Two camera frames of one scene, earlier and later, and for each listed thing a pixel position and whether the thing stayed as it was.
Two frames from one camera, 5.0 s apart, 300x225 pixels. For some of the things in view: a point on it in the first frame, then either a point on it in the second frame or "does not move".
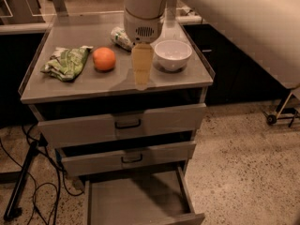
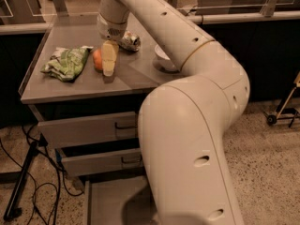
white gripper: x=142 y=30 -> x=108 y=29
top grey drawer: x=122 y=125 does not move
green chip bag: x=65 y=64 does not move
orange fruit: x=103 y=59 does not move
